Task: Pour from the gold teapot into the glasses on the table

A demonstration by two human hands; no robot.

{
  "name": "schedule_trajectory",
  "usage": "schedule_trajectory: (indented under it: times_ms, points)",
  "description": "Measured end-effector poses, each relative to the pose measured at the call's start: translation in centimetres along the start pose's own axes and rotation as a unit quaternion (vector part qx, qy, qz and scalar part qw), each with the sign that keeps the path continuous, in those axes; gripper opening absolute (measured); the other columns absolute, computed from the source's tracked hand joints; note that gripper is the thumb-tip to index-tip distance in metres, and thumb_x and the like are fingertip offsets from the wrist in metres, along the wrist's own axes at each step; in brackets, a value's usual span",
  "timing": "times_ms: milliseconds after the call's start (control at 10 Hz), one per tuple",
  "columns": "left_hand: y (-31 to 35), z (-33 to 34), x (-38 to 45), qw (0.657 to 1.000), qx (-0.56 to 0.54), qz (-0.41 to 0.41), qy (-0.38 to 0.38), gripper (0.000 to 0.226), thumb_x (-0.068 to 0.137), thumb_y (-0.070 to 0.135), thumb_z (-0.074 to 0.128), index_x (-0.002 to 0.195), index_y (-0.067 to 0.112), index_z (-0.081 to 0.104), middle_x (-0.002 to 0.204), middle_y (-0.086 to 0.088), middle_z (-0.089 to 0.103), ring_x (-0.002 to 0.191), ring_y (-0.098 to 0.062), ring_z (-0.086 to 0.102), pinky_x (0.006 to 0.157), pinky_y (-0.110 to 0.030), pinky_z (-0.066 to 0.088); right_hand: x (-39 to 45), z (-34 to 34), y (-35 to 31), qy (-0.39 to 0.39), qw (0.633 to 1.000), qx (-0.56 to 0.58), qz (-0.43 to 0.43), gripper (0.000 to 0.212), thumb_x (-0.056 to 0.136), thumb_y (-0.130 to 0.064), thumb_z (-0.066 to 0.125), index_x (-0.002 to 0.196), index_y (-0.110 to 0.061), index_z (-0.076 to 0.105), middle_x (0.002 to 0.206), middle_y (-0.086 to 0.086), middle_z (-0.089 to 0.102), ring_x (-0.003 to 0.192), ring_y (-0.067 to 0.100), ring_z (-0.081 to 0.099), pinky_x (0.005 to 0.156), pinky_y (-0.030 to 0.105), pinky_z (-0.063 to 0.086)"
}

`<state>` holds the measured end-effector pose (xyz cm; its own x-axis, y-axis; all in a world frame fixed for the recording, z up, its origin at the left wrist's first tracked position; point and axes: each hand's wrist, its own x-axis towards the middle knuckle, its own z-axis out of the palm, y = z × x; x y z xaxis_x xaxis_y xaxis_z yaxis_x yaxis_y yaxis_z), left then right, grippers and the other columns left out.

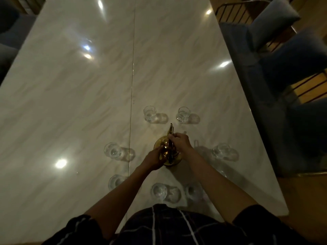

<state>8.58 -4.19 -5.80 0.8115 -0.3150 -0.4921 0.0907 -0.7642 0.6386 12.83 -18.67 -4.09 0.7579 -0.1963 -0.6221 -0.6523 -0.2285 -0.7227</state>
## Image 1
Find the grey upholstered chair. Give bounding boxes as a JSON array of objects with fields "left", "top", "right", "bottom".
[
  {"left": 286, "top": 97, "right": 327, "bottom": 176},
  {"left": 0, "top": 0, "right": 37, "bottom": 86},
  {"left": 215, "top": 0, "right": 302, "bottom": 64},
  {"left": 240, "top": 28, "right": 327, "bottom": 176}
]

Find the person's left forearm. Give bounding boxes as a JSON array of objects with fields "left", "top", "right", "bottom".
[{"left": 85, "top": 164, "right": 154, "bottom": 240}]

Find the person's right forearm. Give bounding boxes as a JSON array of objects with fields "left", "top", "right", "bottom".
[{"left": 183, "top": 149, "right": 258, "bottom": 224}]

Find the person's right hand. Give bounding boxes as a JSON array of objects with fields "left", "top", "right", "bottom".
[{"left": 168, "top": 133, "right": 194, "bottom": 157}]

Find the clear drinking glass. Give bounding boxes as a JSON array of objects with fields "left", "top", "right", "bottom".
[
  {"left": 108, "top": 174, "right": 127, "bottom": 191},
  {"left": 185, "top": 183, "right": 205, "bottom": 202},
  {"left": 104, "top": 142, "right": 122, "bottom": 159},
  {"left": 212, "top": 143, "right": 231, "bottom": 159},
  {"left": 150, "top": 183, "right": 168, "bottom": 201},
  {"left": 176, "top": 107, "right": 191, "bottom": 123},
  {"left": 143, "top": 106, "right": 157, "bottom": 122}
]

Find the golden metal teapot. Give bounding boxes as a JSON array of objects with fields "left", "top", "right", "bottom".
[{"left": 153, "top": 123, "right": 183, "bottom": 167}]

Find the person's left hand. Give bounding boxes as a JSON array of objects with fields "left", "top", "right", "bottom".
[{"left": 142, "top": 145, "right": 168, "bottom": 172}]

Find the dark plaid shirt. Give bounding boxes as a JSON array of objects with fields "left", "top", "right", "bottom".
[{"left": 42, "top": 203, "right": 311, "bottom": 245}]

